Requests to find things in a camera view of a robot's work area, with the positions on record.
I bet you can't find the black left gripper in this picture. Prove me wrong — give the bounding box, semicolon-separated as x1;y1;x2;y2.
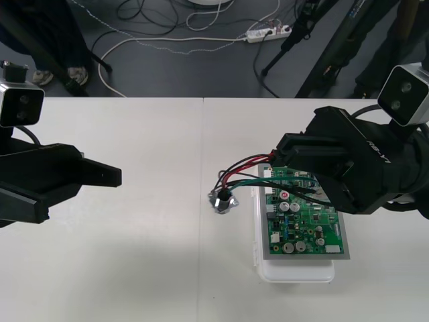
0;140;123;229

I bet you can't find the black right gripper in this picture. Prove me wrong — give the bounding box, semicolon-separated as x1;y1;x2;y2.
271;105;393;216

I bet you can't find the cable bundle with metal plug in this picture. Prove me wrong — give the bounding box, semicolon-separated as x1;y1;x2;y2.
207;152;320;215

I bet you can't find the black slanted stand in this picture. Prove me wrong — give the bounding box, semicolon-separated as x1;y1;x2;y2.
294;0;369;99

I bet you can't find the person with dark shoes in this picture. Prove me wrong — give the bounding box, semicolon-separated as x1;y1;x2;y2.
348;0;429;100

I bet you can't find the black tripod with thick pole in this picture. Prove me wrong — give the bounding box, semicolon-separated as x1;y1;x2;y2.
0;0;113;98

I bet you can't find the black tripod with thin legs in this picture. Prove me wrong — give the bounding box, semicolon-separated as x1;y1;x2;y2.
261;0;339;76

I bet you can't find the milky plastic box with lid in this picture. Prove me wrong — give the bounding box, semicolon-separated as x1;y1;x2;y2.
250;165;336;284

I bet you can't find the white power strip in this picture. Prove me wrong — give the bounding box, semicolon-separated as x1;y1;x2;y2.
246;23;294;44

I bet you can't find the person with pale shoes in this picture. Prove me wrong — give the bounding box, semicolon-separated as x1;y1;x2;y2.
0;0;92;87

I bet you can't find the white round base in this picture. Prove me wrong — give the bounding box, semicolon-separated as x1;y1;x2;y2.
188;0;235;6

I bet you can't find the green circuit board grey frame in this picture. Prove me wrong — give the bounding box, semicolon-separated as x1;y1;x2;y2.
257;163;352;261

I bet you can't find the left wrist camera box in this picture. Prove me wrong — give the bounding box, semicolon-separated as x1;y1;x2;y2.
0;83;46;128

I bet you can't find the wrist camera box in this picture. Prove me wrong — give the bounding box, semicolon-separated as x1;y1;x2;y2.
0;83;46;128
376;62;429;127

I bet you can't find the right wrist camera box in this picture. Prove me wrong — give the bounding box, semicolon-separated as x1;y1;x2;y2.
376;62;429;127

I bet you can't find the black cable from power strip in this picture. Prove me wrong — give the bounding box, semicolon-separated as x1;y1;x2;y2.
252;36;280;99

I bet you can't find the white braided floor cable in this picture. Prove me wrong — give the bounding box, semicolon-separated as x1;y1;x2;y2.
70;0;251;56

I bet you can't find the thin white looped cable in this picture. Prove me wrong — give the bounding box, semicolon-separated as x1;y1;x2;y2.
186;0;282;32

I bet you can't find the thick white floor cable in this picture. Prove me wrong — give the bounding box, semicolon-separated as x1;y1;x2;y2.
98;35;251;99

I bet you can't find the black floor cable tangle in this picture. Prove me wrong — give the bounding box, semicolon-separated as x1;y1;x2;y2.
90;0;189;65

